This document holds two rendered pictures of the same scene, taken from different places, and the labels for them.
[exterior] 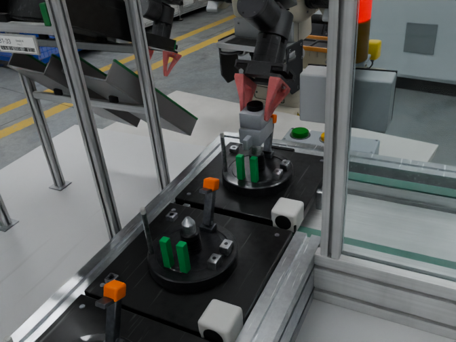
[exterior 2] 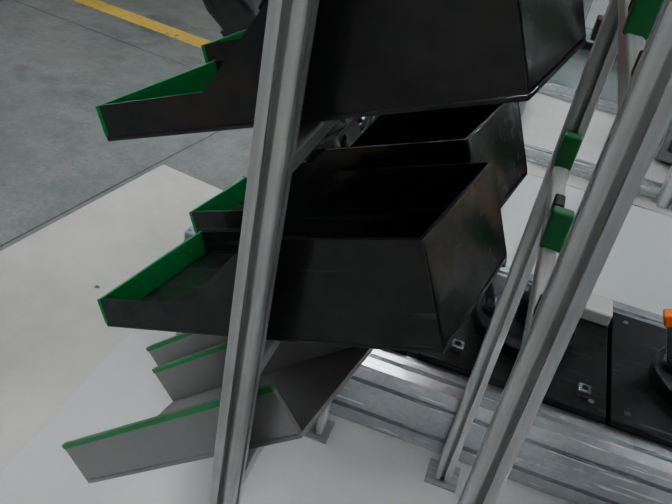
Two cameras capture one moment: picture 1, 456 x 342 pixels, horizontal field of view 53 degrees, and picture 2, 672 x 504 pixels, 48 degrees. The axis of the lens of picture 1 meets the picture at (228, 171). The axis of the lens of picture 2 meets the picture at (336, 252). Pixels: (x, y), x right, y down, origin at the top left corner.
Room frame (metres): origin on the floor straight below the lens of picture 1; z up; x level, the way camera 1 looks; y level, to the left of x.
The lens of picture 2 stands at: (1.06, 0.78, 1.59)
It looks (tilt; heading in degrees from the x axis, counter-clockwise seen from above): 34 degrees down; 253
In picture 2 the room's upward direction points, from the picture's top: 12 degrees clockwise
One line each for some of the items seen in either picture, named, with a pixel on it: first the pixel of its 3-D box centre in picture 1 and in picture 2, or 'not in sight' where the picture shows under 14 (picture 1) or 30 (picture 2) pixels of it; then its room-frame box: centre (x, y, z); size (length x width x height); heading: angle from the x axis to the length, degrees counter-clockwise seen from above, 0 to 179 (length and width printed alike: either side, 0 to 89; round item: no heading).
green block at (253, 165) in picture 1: (254, 169); not in sight; (0.73, -0.05, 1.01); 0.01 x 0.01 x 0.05; 61
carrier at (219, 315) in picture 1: (190, 238); (531, 305); (0.55, 0.07, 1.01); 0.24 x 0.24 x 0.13; 61
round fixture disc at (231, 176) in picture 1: (257, 172); not in sight; (0.77, -0.06, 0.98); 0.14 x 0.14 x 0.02
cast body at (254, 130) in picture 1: (253, 123); not in sight; (0.78, -0.06, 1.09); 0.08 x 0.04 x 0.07; 151
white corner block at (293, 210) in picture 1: (287, 215); not in sight; (0.64, -0.10, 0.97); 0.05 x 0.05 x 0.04; 61
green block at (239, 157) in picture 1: (240, 167); not in sight; (0.74, -0.02, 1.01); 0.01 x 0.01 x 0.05; 61
